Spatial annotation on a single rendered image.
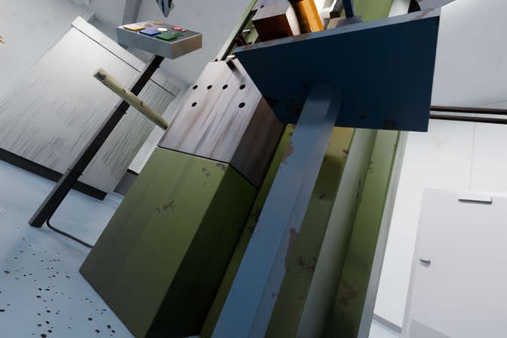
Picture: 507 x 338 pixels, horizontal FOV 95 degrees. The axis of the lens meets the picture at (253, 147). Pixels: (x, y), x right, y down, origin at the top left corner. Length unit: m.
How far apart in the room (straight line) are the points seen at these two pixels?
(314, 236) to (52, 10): 8.11
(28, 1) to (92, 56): 4.92
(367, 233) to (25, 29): 7.98
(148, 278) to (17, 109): 2.94
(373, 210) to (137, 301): 0.94
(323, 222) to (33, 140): 3.13
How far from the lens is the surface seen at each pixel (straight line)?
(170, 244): 0.72
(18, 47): 7.96
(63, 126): 3.39
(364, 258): 1.16
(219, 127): 0.80
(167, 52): 1.32
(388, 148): 1.32
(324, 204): 0.75
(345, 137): 0.84
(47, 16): 8.25
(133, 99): 1.13
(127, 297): 0.79
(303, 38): 0.52
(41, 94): 3.48
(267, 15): 1.33
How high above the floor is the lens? 0.30
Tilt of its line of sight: 20 degrees up
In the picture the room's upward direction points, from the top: 25 degrees clockwise
